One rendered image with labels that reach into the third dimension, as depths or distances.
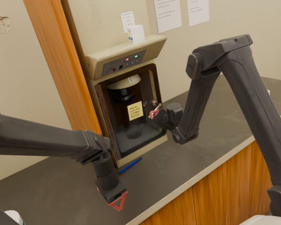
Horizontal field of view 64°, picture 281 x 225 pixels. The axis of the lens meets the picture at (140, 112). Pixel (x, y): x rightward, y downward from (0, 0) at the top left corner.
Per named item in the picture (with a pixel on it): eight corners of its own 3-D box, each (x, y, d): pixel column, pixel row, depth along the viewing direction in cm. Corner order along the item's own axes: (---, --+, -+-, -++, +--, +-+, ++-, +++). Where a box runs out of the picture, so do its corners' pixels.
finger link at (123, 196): (121, 194, 78) (115, 174, 73) (133, 208, 72) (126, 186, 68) (104, 206, 75) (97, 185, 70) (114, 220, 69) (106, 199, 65)
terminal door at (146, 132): (117, 160, 111) (94, 84, 93) (166, 133, 123) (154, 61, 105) (118, 160, 110) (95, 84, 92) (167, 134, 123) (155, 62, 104)
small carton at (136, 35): (129, 42, 93) (126, 27, 90) (140, 39, 94) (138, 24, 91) (133, 43, 89) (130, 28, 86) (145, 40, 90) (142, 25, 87)
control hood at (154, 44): (91, 80, 92) (83, 55, 87) (154, 56, 105) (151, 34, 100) (102, 85, 82) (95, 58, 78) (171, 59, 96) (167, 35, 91)
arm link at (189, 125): (200, 63, 52) (237, 50, 55) (187, 48, 55) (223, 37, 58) (177, 149, 87) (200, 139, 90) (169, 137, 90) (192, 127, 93)
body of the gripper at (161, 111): (159, 106, 99) (170, 112, 93) (171, 118, 105) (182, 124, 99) (150, 118, 98) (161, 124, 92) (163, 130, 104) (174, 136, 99)
